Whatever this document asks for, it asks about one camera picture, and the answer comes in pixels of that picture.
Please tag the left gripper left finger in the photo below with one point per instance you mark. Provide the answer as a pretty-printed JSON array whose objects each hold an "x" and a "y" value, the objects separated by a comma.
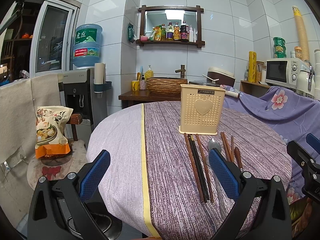
[{"x": 46, "y": 219}]

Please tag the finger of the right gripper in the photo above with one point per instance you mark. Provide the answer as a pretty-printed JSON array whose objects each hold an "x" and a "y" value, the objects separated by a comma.
[
  {"x": 303, "y": 159},
  {"x": 313, "y": 141}
]

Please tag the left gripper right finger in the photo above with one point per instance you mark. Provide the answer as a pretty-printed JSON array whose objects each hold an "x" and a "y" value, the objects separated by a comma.
[{"x": 272, "y": 218}]

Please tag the dark wooden spoon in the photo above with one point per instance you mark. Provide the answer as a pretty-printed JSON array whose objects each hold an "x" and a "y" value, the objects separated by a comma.
[{"x": 238, "y": 158}]

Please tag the black chopstick gold band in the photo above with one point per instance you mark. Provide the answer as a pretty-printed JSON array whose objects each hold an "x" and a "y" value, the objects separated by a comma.
[{"x": 200, "y": 167}]

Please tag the brown chopstick group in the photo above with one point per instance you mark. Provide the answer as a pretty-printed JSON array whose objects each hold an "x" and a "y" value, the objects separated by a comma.
[
  {"x": 232, "y": 148},
  {"x": 225, "y": 145}
]

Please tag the reddish brown chopstick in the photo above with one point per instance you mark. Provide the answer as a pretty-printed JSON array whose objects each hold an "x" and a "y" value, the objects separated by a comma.
[{"x": 205, "y": 169}]

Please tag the metal spoon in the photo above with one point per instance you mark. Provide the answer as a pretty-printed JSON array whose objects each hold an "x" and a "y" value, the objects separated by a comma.
[{"x": 215, "y": 146}]

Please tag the brown wooden chopstick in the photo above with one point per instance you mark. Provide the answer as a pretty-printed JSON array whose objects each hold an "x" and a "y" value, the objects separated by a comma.
[{"x": 194, "y": 168}]

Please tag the purple floral cloth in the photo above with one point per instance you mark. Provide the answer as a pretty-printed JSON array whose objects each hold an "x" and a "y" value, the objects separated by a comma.
[{"x": 280, "y": 114}]

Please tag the round stool with bow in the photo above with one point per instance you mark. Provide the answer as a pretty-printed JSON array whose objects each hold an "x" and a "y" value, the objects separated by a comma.
[{"x": 58, "y": 168}]

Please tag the purple striped tablecloth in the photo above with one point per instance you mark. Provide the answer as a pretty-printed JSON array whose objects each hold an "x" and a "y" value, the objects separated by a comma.
[{"x": 150, "y": 183}]

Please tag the white kettle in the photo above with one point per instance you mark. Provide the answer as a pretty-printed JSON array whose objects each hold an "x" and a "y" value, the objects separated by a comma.
[{"x": 305, "y": 82}]

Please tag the white microwave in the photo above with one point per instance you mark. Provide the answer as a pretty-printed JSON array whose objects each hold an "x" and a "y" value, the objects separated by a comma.
[{"x": 284, "y": 72}]

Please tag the snack bag orange bottom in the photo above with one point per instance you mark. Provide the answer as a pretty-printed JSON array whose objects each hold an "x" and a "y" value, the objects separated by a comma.
[{"x": 50, "y": 131}]

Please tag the beige plastic utensil holder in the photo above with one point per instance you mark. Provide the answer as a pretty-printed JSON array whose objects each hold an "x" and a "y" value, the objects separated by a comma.
[{"x": 201, "y": 108}]

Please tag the tall stack paper cups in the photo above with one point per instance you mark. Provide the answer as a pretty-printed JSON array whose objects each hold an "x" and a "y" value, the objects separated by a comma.
[{"x": 301, "y": 31}]

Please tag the green instant noodle cups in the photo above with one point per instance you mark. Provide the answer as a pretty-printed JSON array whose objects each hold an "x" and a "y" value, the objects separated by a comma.
[{"x": 279, "y": 47}]

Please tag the yellow roll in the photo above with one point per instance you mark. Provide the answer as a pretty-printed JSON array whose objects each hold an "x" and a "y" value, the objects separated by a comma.
[{"x": 252, "y": 65}]

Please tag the white frying pan with lid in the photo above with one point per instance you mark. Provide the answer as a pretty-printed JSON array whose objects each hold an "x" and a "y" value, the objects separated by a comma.
[{"x": 230, "y": 91}]

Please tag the brown rice cooker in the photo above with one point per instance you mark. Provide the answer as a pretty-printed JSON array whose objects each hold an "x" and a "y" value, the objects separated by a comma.
[{"x": 223, "y": 77}]

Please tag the water dispenser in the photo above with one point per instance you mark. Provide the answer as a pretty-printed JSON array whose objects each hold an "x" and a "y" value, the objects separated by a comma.
[{"x": 79, "y": 94}]

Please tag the beige hanging cloth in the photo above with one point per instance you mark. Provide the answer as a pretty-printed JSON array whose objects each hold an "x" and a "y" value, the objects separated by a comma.
[{"x": 19, "y": 103}]

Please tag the dark wooden sink table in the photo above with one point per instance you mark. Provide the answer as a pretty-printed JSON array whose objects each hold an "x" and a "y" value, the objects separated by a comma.
[{"x": 132, "y": 98}]

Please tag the bamboo faucet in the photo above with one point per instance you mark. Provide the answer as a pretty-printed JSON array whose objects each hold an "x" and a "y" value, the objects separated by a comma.
[{"x": 181, "y": 71}]

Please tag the woven basin sink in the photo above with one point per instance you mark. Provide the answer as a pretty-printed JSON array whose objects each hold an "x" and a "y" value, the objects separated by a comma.
[{"x": 165, "y": 85}]

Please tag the yellow mug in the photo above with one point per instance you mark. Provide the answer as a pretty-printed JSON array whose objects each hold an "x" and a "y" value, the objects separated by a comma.
[{"x": 135, "y": 85}]

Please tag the yellow soap bottle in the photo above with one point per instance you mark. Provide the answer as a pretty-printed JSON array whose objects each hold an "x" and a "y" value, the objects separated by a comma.
[{"x": 149, "y": 73}]

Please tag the blue water jug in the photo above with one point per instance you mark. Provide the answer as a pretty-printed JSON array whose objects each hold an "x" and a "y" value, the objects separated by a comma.
[{"x": 87, "y": 44}]

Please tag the dark soy sauce bottle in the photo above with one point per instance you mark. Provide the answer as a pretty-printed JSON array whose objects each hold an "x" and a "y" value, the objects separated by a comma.
[{"x": 184, "y": 32}]

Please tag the wooden framed mirror shelf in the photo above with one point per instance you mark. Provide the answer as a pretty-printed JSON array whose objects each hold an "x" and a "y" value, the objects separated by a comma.
[{"x": 161, "y": 24}]

